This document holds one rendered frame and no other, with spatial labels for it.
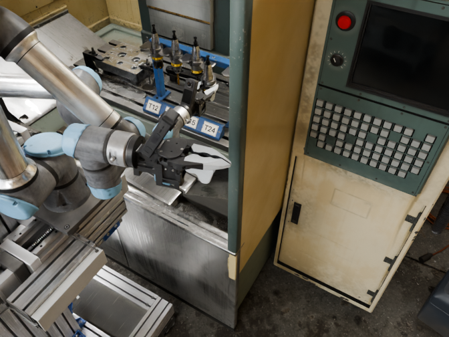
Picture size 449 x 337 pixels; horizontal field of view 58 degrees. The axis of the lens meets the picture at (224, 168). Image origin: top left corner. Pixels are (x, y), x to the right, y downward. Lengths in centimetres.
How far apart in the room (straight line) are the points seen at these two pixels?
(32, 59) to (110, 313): 148
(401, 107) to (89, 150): 96
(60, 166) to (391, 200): 122
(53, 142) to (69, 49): 189
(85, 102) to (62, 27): 223
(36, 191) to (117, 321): 116
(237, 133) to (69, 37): 218
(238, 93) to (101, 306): 149
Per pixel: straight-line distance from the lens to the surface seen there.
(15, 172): 112
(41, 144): 124
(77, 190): 132
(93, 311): 224
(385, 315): 252
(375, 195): 174
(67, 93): 101
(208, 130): 189
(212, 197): 183
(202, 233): 166
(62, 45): 309
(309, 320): 239
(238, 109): 108
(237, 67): 102
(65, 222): 132
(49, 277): 132
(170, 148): 83
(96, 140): 88
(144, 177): 200
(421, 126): 143
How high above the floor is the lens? 215
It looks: 45 degrees down
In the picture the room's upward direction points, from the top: straight up
